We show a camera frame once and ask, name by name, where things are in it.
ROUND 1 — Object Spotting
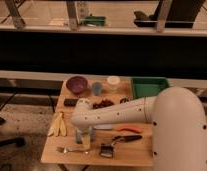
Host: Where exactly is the blue sponge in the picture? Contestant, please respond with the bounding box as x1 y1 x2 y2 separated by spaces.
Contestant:
74 128 97 145

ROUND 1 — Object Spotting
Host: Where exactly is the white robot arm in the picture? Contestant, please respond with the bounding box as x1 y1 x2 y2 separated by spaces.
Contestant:
71 87 207 171

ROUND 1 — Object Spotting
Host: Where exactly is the green plastic tray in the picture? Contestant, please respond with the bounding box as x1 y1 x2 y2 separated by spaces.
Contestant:
131 77 170 99

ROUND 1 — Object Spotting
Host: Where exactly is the grey blue cloth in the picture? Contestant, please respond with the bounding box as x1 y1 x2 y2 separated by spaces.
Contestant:
93 125 113 130

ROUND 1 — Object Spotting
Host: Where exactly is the yellow banana bunch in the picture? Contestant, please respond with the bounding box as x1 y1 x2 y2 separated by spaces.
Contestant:
48 112 67 136

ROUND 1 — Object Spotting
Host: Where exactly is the metal spoon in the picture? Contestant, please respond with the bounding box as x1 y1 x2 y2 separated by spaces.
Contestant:
56 147 89 154

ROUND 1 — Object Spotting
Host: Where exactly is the black rectangular block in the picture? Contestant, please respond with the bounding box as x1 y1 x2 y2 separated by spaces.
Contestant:
64 98 78 107

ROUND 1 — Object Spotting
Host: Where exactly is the bunch of dark grapes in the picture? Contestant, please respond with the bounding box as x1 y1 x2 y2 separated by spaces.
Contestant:
93 99 114 109

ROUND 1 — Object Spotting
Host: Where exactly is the orange carrot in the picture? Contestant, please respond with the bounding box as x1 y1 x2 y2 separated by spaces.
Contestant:
115 125 142 133

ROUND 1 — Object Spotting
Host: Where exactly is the wooden table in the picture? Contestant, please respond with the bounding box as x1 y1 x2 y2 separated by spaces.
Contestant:
41 85 153 167

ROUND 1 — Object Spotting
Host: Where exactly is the blue plastic cup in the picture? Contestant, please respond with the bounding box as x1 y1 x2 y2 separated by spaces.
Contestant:
92 82 102 96

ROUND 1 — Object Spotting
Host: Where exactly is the small metal cup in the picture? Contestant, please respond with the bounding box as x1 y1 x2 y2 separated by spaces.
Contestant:
119 98 130 104

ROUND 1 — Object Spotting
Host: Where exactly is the purple bowl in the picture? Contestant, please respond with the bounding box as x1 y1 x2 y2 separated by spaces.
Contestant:
66 76 88 94

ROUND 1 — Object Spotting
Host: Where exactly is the white plastic cup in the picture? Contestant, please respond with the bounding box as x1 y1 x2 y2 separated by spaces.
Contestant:
107 76 120 91

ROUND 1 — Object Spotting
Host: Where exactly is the green box on shelf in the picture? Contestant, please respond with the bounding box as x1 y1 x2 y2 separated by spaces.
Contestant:
83 15 106 26

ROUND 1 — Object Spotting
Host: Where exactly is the black object on shelf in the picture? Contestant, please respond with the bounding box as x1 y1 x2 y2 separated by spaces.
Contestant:
134 0 205 28

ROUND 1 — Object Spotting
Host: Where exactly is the black handled brush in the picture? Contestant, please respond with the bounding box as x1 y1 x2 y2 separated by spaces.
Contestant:
99 135 142 158

